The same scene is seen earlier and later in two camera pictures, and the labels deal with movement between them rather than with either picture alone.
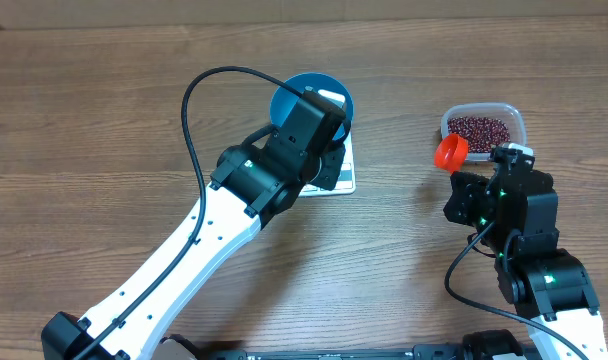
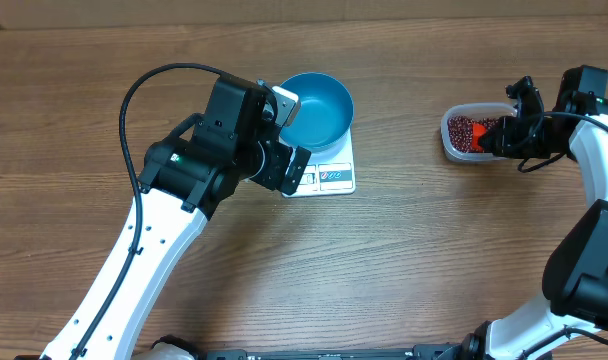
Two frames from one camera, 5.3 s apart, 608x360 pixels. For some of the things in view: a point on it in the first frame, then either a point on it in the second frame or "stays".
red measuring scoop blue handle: [451, 151] -> [477, 131]
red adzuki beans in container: [481, 133] stays
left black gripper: [331, 167] -> [294, 170]
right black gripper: [464, 195] -> [526, 128]
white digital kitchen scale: [345, 183] stays
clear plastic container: [484, 125] stays
